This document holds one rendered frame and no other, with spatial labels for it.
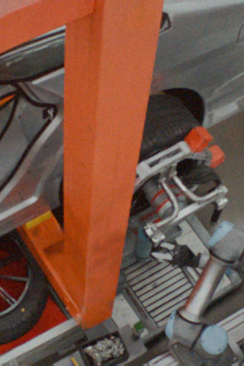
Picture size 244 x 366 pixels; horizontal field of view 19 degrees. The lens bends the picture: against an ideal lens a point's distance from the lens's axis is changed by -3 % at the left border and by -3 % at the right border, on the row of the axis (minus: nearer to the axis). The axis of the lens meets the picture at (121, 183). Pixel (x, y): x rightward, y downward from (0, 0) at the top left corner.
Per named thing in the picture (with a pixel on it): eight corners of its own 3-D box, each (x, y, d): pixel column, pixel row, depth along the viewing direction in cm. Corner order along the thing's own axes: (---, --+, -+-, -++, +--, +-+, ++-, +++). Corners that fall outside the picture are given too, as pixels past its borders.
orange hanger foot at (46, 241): (39, 205, 358) (37, 170, 328) (95, 290, 338) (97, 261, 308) (10, 220, 353) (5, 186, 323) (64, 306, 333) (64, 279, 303)
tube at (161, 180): (162, 180, 317) (165, 167, 308) (188, 214, 310) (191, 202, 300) (128, 198, 312) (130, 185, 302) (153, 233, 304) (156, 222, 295)
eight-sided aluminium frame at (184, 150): (192, 185, 363) (210, 125, 316) (201, 195, 360) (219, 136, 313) (99, 236, 346) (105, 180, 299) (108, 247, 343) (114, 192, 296)
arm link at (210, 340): (215, 363, 283) (222, 355, 271) (188, 350, 285) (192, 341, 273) (228, 341, 288) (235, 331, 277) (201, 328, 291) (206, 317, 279)
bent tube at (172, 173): (198, 160, 323) (202, 147, 314) (224, 193, 316) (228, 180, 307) (166, 177, 318) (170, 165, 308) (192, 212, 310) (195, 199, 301)
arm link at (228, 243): (190, 353, 278) (252, 238, 262) (157, 337, 281) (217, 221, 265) (196, 341, 290) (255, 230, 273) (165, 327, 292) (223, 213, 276)
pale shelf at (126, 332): (128, 324, 341) (128, 323, 338) (147, 351, 335) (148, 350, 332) (52, 365, 328) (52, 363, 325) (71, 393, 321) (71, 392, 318)
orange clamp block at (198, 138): (191, 140, 319) (203, 126, 315) (201, 153, 316) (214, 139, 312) (182, 140, 314) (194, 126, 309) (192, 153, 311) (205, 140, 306)
